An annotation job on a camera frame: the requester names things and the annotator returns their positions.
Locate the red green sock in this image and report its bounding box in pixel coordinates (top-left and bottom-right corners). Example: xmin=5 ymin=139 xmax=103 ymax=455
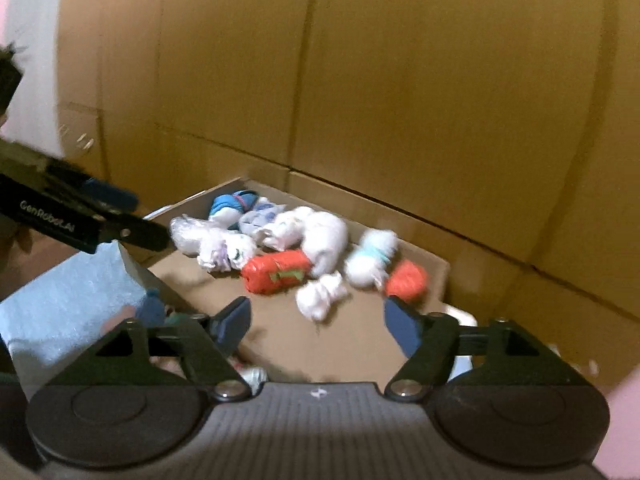
xmin=241 ymin=249 xmax=312 ymax=295

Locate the white knitted sock pink band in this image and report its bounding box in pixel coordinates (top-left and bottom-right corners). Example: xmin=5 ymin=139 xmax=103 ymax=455
xmin=295 ymin=271 xmax=348 ymax=323

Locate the blue sock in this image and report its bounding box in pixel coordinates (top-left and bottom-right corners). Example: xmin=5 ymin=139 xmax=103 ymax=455
xmin=208 ymin=190 xmax=259 ymax=229

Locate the pink fluffy toy blue hat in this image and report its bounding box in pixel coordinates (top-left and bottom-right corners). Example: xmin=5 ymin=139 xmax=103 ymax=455
xmin=100 ymin=289 xmax=186 ymax=378

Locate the orange rolled sock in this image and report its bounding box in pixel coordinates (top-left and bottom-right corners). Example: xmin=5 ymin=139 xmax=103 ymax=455
xmin=384 ymin=259 xmax=430 ymax=304

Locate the white lavender rolled sock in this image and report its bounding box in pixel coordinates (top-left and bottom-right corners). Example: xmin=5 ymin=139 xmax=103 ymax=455
xmin=196 ymin=230 xmax=257 ymax=273

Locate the white sock teal band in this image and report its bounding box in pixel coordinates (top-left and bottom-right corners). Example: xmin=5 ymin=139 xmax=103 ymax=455
xmin=344 ymin=229 xmax=398 ymax=290

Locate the translucent white rolled sock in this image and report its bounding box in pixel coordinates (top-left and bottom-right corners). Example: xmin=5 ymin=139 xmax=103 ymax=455
xmin=168 ymin=214 xmax=218 ymax=256

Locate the cardboard box tray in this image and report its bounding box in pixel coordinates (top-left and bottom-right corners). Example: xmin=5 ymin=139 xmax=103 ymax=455
xmin=117 ymin=174 xmax=452 ymax=391

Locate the light blue towel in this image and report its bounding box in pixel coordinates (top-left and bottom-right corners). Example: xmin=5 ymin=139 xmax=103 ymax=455
xmin=1 ymin=243 xmax=145 ymax=398

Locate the white floral rolled sock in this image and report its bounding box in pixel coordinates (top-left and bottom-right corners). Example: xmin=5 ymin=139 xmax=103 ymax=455
xmin=238 ymin=197 xmax=286 ymax=237

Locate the white grey rolled sock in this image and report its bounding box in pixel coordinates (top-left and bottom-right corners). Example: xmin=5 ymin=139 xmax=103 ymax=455
xmin=264 ymin=206 xmax=348 ymax=278

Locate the wooden wardrobe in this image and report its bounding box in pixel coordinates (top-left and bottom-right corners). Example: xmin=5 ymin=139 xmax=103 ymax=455
xmin=58 ymin=0 xmax=639 ymax=390

